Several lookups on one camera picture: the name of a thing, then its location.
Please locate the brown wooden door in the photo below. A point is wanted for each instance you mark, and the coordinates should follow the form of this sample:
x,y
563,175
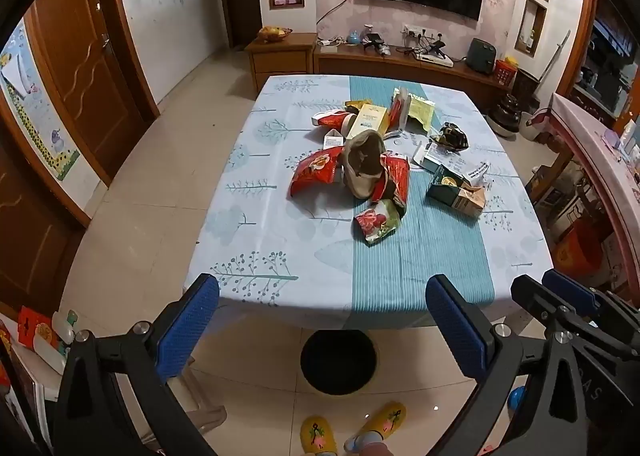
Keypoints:
x,y
30,236
85,61

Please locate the orange bucket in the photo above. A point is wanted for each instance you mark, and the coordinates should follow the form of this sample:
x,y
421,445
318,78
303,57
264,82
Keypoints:
x,y
580,251

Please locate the brown kraft paper bag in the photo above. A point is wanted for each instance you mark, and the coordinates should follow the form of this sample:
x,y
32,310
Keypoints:
x,y
362,171

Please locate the black stacked pot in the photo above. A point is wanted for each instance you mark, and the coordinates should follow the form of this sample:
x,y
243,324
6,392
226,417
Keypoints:
x,y
505,114

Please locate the orange and white box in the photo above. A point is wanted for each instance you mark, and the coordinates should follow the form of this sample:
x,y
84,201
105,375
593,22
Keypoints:
x,y
396,111

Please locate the tree print tablecloth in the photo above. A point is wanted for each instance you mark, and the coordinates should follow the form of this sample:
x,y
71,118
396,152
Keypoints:
x,y
280,246

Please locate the red snack bag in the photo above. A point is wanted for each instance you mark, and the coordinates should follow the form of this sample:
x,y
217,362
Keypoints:
x,y
397,181
315,169

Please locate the dark green box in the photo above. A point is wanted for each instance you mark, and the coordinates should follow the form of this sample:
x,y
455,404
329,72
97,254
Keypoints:
x,y
445,183

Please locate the person's right leg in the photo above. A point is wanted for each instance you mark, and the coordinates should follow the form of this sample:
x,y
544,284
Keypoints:
x,y
375,450

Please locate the yellow-green plastic pouch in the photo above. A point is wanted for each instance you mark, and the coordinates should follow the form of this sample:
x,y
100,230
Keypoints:
x,y
420,111

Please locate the dark foil wrapper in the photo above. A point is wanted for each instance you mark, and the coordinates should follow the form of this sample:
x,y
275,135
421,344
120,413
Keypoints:
x,y
452,136

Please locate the red paper packets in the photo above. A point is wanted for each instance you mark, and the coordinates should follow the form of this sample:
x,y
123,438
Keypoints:
x,y
35,328

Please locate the wall poster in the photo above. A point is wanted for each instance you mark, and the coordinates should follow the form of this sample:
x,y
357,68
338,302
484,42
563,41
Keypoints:
x,y
30,106

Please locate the white printed carton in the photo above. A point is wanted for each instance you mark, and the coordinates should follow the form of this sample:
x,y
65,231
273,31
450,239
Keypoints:
x,y
430,156

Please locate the cream yellow box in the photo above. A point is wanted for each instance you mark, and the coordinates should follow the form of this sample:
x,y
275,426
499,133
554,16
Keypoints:
x,y
367,121

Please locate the red and green snack packet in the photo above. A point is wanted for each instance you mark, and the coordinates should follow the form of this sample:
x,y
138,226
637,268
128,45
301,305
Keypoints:
x,y
375,223

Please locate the red basket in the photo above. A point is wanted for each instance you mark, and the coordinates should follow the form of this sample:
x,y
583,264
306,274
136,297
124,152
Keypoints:
x,y
505,74

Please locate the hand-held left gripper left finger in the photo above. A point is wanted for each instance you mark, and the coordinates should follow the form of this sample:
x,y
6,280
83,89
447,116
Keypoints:
x,y
187,326

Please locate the white set-top box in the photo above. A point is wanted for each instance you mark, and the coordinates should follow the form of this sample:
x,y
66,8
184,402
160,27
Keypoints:
x,y
435,60

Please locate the wooden television console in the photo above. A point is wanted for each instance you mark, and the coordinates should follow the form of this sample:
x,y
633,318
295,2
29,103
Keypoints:
x,y
450,74

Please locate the wall power strip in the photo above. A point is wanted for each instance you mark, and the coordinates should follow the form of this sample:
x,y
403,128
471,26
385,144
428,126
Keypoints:
x,y
420,31

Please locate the pink cloth covered table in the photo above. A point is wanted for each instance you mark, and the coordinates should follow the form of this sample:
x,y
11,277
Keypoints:
x,y
595,146

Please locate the blue ball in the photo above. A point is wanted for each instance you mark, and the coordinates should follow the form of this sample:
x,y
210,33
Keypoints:
x,y
516,398

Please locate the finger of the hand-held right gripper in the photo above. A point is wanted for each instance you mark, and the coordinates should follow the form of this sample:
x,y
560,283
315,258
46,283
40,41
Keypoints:
x,y
535,298
570,290

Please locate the small white box black print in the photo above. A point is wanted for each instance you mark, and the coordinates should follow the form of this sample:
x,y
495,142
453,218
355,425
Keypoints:
x,y
477,171

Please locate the fruit bowl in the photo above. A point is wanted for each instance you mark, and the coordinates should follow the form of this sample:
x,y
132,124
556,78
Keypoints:
x,y
274,34

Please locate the small wooden cabinet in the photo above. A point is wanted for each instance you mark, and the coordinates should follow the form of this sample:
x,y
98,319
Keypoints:
x,y
280,61

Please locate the black table pedestal base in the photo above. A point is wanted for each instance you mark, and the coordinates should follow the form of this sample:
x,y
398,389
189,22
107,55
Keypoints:
x,y
337,363

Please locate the white plastic stool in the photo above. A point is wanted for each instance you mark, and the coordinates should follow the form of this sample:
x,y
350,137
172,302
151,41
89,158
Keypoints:
x,y
207,411

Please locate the small white and blue box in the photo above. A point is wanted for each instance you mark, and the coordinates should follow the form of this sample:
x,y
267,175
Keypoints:
x,y
334,140

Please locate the brown carton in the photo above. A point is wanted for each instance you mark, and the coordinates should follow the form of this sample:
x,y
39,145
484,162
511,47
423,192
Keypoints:
x,y
470,201

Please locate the grey green appliance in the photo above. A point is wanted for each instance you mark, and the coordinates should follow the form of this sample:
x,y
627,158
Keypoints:
x,y
481,56

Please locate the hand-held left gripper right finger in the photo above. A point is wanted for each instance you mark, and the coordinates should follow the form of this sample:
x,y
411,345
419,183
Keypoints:
x,y
455,326

